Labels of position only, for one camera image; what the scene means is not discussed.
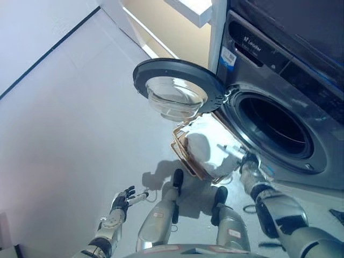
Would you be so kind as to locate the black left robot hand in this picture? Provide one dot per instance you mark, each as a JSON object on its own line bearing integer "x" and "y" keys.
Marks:
{"x": 122, "y": 200}

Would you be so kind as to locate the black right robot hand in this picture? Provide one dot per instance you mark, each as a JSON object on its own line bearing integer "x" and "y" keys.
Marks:
{"x": 248, "y": 158}

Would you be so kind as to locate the white cloth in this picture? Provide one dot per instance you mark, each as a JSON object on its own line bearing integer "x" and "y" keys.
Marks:
{"x": 215, "y": 129}

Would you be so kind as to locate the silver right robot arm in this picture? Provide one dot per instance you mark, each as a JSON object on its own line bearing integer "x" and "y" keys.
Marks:
{"x": 279, "y": 212}

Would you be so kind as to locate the dark grey front-load washing machine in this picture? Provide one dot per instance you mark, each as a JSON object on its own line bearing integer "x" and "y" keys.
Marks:
{"x": 268, "y": 80}

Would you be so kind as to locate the silver left robot leg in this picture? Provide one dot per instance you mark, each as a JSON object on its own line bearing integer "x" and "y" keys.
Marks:
{"x": 158, "y": 217}

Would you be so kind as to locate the small blue barcode sticker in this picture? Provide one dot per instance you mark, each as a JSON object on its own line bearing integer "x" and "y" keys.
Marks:
{"x": 229, "y": 56}

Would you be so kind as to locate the round glass washer door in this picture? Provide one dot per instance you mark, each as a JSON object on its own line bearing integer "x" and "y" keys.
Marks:
{"x": 139, "y": 72}

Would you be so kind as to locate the white vertical side panel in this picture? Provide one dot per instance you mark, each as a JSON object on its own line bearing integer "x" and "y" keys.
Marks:
{"x": 217, "y": 32}

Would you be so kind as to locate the dark grey stacked dryer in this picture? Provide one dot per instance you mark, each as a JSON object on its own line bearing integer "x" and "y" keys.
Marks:
{"x": 295, "y": 21}

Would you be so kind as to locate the white counter cabinet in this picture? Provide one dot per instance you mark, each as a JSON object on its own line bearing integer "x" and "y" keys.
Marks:
{"x": 188, "y": 10}

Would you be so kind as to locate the black equipment frame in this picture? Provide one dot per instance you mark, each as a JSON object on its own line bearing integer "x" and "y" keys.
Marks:
{"x": 338, "y": 215}

